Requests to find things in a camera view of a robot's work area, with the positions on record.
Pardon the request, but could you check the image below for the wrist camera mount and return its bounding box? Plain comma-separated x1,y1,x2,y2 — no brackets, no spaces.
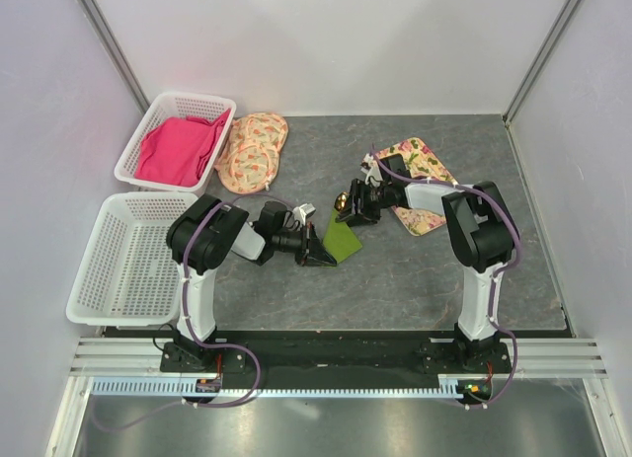
292,203,316,225
360,154,383,186

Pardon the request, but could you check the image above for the floral rectangular tray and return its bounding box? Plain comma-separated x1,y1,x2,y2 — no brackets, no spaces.
376,137,456,236

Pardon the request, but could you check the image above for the white basket with pink cloth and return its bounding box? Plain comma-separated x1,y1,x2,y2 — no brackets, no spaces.
115,92,236,194

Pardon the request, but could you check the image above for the white slotted cable duct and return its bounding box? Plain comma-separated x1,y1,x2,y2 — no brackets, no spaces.
91,376,491,399

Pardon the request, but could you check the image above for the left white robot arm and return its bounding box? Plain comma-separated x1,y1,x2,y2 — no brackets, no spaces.
166,194,337,371

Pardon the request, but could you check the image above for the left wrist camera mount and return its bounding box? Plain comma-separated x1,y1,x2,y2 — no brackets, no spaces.
292,203,316,225

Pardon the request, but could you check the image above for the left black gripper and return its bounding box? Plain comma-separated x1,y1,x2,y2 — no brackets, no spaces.
273,222,337,267

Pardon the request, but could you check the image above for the iridescent gold spoon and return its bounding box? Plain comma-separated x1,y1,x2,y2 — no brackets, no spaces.
334,191,349,212

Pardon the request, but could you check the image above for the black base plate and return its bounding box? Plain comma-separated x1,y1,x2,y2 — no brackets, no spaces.
160,332,512,391

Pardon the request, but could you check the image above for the pink cloth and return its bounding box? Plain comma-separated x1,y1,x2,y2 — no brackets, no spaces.
134,110,230,188

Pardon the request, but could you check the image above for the green paper napkin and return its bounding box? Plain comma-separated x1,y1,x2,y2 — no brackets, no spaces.
323,210,362,264

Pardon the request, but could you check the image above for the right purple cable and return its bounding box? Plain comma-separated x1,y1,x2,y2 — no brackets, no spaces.
369,145,523,413

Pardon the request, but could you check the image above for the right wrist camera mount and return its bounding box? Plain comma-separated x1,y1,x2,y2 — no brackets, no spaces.
360,154,383,186

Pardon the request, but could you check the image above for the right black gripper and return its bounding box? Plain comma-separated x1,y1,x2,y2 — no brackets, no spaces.
336,179,391,228

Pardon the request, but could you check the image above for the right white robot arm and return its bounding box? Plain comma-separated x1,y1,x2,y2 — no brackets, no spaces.
336,155,520,372

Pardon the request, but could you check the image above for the floral fabric pouch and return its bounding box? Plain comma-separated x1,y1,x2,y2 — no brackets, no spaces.
214,113,289,194

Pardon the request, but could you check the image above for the empty white plastic basket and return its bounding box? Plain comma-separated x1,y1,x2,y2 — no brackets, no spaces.
66,191,198,328

